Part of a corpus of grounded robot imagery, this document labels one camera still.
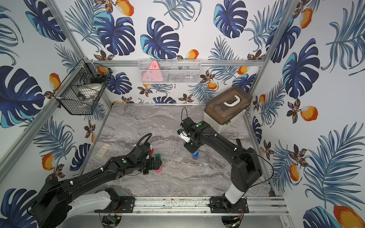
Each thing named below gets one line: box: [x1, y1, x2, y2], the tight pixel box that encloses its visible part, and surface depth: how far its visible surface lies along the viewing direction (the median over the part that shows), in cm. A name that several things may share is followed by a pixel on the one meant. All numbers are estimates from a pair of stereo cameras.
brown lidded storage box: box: [203, 86, 253, 134], surface depth 97 cm
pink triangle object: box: [141, 60, 164, 83], surface depth 92 cm
